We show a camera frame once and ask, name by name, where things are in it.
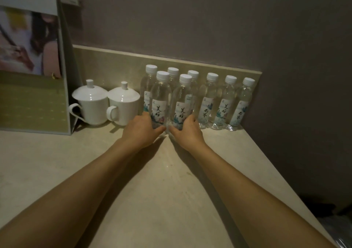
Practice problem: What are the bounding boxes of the person's left forearm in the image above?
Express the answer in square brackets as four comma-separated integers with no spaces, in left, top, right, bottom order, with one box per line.
[0,139,130,248]

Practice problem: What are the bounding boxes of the white-capped plastic water bottle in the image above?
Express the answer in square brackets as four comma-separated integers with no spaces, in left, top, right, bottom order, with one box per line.
[168,74,193,141]
[148,71,173,142]

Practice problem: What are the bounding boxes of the grey translucent plastic bag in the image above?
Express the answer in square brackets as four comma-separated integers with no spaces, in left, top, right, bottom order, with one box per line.
[319,211,352,248]

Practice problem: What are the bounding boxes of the person's right hand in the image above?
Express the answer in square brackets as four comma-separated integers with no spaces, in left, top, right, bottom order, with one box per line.
[168,115,207,154]

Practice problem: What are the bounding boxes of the green paper gift bag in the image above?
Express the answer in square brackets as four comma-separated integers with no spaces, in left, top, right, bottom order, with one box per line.
[0,0,83,136]

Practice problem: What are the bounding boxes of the white porcelain cup lid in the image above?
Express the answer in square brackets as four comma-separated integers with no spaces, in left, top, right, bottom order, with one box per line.
[107,81,141,103]
[72,79,108,102]

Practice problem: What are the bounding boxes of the row of water bottles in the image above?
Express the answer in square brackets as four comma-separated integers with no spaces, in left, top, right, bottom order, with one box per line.
[140,65,256,132]

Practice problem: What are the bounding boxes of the person's left hand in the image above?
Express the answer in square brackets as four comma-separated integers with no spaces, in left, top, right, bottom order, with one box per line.
[121,112,167,154]

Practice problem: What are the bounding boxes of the white porcelain cup with handle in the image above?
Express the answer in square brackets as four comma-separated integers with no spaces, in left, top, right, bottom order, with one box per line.
[68,98,109,126]
[106,99,140,127]

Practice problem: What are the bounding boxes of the person's right forearm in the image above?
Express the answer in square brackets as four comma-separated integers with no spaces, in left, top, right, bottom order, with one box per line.
[190,144,337,248]

